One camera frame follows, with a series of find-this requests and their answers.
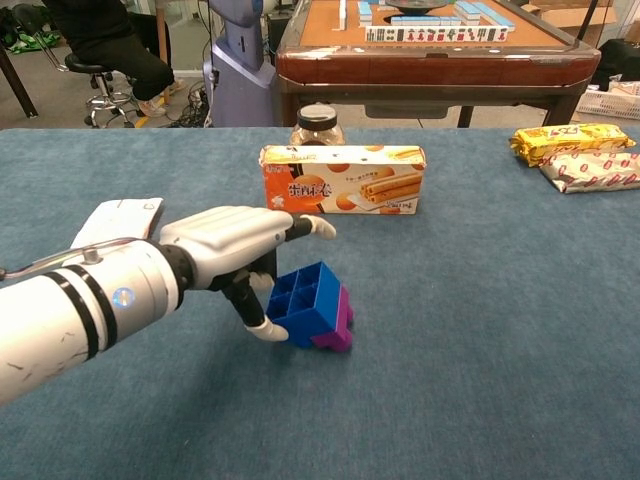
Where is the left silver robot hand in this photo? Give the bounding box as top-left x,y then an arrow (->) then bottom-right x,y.
159,205 -> 337,344

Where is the blue building block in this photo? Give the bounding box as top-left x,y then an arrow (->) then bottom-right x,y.
265,261 -> 344,350

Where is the purple building block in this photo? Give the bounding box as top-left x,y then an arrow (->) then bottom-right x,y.
310,285 -> 355,354

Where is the orange egg roll box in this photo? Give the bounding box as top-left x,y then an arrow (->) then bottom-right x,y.
257,144 -> 428,216

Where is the white crumpled snack bag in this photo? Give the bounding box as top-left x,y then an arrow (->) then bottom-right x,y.
69,197 -> 165,254

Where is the glass jar black lid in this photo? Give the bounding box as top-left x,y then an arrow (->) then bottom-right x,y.
288,104 -> 347,147

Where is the black chrome swivel stool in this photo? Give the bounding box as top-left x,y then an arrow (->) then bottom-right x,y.
63,52 -> 146,129

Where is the seated person in black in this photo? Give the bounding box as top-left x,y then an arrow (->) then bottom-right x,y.
42,0 -> 176,119

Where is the brown mahjong table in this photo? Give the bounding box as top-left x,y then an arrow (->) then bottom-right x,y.
275,0 -> 602,128

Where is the dark wooden table leg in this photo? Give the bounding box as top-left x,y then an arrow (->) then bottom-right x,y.
0,42 -> 40,120

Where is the face-up mahjong tile row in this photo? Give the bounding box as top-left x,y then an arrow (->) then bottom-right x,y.
364,25 -> 510,44

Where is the green leafy plant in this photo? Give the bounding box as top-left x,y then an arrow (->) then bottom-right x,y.
0,4 -> 64,55

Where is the blue-backed mahjong tile row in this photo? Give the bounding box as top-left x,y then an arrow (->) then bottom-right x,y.
390,15 -> 464,27

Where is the black round dish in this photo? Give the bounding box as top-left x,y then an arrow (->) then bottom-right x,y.
384,0 -> 451,15

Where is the long blue-backed tile stack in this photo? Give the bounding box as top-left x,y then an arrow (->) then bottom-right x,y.
453,0 -> 516,30

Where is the yellow snack package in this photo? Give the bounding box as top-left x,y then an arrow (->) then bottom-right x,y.
508,123 -> 637,168

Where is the white red-print snack package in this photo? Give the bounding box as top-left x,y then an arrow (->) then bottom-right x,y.
538,151 -> 640,195

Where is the white plastic basket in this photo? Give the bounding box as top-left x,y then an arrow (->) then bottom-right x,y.
574,87 -> 640,121

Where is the black bag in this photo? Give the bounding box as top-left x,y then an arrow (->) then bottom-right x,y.
589,38 -> 640,92

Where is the black floor cable bundle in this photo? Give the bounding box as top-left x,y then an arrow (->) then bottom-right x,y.
167,79 -> 214,129

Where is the lilac grey robot pedestal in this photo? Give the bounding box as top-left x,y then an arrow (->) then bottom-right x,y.
202,0 -> 281,128

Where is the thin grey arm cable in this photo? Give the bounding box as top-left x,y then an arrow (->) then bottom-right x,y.
0,237 -> 151,281

